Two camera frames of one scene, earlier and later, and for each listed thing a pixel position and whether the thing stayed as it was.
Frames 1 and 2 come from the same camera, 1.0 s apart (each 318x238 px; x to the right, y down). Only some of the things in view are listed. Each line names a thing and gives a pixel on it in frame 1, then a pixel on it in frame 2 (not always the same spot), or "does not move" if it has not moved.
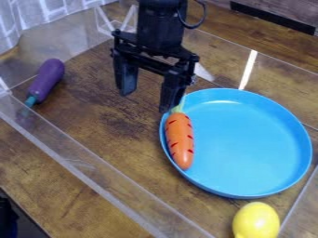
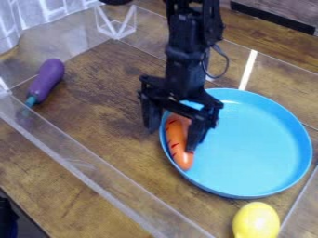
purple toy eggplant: x=49 y=74 does not move
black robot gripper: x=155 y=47 -> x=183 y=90
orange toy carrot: x=180 y=137 does not move
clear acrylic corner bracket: x=107 y=27 does not move
